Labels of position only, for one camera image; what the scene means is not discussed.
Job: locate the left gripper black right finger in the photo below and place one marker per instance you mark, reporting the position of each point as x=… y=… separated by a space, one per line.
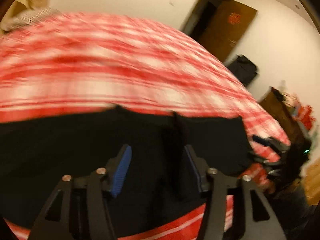
x=235 y=208

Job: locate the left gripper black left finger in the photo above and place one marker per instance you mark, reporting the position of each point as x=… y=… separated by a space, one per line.
x=77 y=209

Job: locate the black bag on wall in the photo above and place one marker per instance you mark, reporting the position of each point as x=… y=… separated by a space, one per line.
x=243 y=69

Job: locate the red white plaid bedsheet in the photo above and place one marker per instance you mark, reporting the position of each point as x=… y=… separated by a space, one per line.
x=85 y=63

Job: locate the grey striped pillow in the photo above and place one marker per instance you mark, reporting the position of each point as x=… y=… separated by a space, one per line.
x=27 y=17

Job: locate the dark brown wooden door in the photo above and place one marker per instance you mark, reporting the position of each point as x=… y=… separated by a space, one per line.
x=218 y=25

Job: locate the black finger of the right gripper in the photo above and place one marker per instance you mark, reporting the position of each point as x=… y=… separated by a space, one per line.
x=258 y=159
x=267 y=142

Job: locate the dark brown side cabinet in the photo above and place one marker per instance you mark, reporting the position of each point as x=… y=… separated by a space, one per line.
x=273 y=103

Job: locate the black pants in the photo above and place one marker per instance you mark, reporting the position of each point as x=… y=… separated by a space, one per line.
x=160 y=185

